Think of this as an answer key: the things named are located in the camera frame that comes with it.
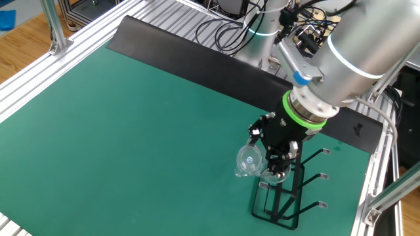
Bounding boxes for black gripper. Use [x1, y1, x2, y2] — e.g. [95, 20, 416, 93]
[247, 100, 312, 180]

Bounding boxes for clear glass cup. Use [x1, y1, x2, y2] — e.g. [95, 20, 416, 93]
[234, 144, 293, 184]

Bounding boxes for black table mat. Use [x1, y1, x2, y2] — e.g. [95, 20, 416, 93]
[106, 14, 384, 155]

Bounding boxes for green table mat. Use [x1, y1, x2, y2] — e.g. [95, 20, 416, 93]
[0, 41, 371, 236]

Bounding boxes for black equipment case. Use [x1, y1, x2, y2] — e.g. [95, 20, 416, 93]
[393, 68, 420, 168]

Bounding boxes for black framed cart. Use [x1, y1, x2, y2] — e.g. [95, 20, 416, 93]
[58, 0, 124, 32]

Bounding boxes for black wire cup rack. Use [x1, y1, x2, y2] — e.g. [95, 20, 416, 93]
[251, 141, 332, 231]

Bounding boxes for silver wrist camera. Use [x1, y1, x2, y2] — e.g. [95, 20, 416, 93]
[277, 35, 326, 87]

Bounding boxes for black coiled cables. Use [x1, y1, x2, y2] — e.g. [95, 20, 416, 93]
[195, 0, 263, 55]

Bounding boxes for aluminium frame post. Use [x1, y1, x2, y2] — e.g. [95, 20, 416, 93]
[39, 0, 75, 56]
[362, 170, 420, 227]
[367, 42, 420, 104]

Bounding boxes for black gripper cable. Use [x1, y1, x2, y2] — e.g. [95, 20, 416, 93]
[278, 0, 358, 32]

